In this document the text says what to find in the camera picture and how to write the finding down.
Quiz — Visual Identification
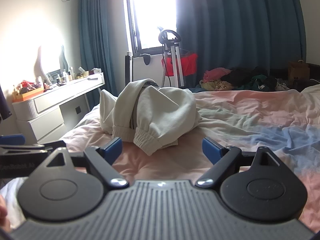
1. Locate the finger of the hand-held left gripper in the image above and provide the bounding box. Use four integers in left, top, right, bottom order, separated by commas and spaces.
0, 134, 67, 156

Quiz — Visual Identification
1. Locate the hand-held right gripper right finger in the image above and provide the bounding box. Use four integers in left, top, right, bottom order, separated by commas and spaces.
195, 137, 280, 188

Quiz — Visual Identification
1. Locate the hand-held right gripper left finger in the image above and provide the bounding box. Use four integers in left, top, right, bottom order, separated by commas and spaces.
46, 137, 129, 189

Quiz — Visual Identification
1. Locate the person's left hand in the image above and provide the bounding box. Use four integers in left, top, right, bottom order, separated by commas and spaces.
0, 195, 12, 231

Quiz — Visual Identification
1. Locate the dark hanging cloth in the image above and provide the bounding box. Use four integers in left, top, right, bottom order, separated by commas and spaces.
0, 85, 12, 122

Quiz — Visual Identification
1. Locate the orange tray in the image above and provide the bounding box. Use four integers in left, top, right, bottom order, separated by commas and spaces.
12, 86, 45, 103

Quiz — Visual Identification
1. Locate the pastel pink bed sheet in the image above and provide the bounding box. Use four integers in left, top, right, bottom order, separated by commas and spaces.
0, 84, 320, 233

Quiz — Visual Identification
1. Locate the white dressing table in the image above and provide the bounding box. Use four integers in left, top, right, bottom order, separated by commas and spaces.
11, 72, 105, 142

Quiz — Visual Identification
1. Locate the yellow garment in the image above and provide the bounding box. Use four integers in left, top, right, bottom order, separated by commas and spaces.
201, 80, 232, 92

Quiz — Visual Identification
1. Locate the pink garment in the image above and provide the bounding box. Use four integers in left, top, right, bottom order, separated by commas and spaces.
203, 67, 233, 83

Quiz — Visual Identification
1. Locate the black garment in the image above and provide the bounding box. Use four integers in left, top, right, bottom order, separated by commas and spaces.
221, 66, 270, 85

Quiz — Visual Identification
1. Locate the group of cosmetic bottles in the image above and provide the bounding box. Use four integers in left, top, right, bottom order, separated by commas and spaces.
56, 66, 75, 83

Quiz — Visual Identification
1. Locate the green garment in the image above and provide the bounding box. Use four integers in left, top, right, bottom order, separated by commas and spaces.
251, 74, 277, 92

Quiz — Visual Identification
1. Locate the red garment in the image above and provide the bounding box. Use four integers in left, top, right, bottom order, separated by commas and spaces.
161, 52, 198, 77

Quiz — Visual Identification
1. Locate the garment steamer stand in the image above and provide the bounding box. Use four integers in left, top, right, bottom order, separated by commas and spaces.
157, 26, 186, 89

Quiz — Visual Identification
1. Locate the narrow teal curtain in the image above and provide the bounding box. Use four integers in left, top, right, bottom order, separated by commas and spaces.
78, 0, 131, 97

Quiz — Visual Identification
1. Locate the brown cardboard box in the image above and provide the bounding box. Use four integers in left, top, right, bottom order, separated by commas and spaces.
287, 60, 310, 87

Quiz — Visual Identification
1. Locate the wide teal curtain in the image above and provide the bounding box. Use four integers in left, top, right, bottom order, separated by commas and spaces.
175, 0, 307, 90

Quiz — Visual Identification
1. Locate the dark brown furniture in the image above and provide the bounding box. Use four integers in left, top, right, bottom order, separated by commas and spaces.
306, 64, 320, 84

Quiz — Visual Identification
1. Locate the window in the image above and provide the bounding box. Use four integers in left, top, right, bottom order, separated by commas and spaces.
126, 0, 181, 58

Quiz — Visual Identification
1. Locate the wavy frame mirror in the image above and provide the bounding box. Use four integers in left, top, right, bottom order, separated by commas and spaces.
35, 44, 70, 81

